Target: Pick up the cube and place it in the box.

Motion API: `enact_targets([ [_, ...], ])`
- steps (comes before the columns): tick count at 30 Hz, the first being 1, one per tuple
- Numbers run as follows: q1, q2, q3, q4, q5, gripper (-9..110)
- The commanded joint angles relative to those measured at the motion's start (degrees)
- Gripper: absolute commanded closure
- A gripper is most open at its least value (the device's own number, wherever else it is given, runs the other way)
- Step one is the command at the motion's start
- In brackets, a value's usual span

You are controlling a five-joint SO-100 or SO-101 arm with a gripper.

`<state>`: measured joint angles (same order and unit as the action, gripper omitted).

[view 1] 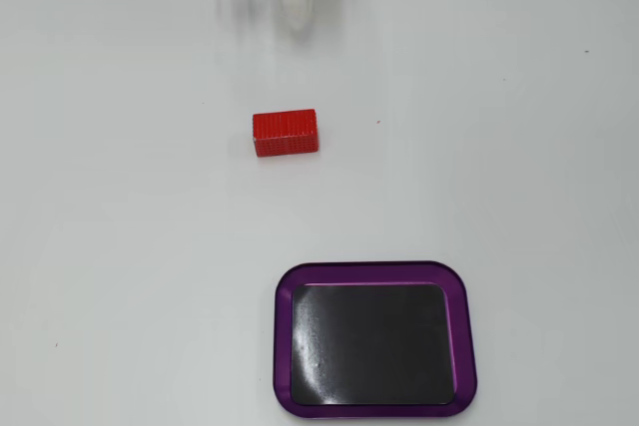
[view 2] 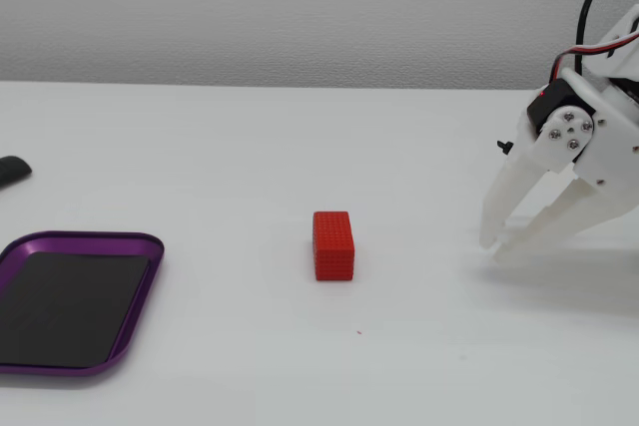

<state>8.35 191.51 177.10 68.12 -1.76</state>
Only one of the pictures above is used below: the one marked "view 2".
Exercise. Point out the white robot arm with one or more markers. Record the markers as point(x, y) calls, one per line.
point(619, 29)

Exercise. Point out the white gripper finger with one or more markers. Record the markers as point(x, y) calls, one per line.
point(519, 181)
point(559, 219)

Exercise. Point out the red studded cube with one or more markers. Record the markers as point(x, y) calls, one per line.
point(333, 246)

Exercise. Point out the purple metal tray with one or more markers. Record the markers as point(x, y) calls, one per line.
point(75, 238)

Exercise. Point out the black rounded object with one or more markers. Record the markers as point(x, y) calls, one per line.
point(12, 169)

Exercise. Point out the black tray liner mat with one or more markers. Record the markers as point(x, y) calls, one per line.
point(65, 306)

